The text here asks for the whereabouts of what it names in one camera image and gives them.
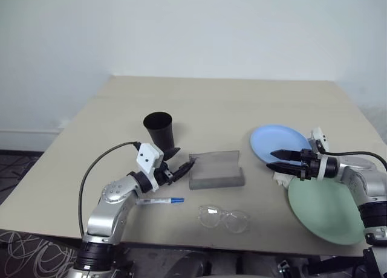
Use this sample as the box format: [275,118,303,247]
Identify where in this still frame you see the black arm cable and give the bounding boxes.
[77,141,141,239]
[319,150,387,170]

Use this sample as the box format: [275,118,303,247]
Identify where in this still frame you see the light green plate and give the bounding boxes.
[287,178,365,247]

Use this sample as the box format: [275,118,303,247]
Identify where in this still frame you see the clear frame glasses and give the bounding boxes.
[197,204,252,234]

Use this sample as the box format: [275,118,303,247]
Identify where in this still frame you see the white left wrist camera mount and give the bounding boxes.
[135,143,165,192]

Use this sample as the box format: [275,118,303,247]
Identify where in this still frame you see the white tissue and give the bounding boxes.
[272,172,296,187]

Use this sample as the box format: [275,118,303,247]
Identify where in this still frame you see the light blue plate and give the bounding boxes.
[250,124,313,165]

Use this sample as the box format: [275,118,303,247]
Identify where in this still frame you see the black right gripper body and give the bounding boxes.
[299,149,322,181]

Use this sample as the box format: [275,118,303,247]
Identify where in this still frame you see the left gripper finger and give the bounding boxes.
[163,147,182,162]
[173,160,196,181]

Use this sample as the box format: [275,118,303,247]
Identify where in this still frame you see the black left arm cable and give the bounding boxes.
[77,141,141,239]

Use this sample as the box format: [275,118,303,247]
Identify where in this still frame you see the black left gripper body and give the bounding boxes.
[152,161,178,187]

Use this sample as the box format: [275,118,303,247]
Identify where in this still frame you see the black plastic cup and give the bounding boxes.
[143,111,177,150]

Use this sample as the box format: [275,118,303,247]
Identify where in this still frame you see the white pen with blue cap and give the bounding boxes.
[135,196,186,206]

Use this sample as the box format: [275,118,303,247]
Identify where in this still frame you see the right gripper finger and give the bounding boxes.
[269,149,302,162]
[265,162,302,176]

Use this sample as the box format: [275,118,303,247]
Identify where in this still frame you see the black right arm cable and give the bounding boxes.
[319,150,387,170]

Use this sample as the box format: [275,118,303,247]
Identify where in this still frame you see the grey glasses case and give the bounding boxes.
[188,150,246,191]

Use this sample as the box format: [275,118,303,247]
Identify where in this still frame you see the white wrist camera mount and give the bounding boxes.
[308,126,330,181]
[135,143,165,192]

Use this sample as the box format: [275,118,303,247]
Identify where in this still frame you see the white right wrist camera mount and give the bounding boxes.
[308,126,330,181]

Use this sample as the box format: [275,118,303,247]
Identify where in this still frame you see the white wall baseboard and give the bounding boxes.
[0,128,63,152]

